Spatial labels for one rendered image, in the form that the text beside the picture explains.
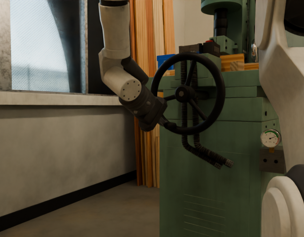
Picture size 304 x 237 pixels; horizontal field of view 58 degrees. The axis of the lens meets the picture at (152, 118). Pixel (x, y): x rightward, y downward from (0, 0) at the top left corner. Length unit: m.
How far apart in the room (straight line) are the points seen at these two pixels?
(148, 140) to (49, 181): 0.97
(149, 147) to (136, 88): 1.90
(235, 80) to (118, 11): 0.57
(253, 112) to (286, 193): 0.71
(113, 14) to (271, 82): 0.38
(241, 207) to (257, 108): 0.38
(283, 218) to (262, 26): 0.28
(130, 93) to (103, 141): 1.81
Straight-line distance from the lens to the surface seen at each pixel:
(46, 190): 2.17
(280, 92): 0.47
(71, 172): 2.29
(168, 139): 1.21
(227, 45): 1.28
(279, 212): 0.38
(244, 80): 1.08
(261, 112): 1.06
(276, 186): 0.40
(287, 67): 0.44
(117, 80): 0.73
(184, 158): 1.18
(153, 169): 2.65
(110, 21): 0.68
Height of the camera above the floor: 0.77
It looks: 3 degrees down
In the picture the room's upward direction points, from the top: straight up
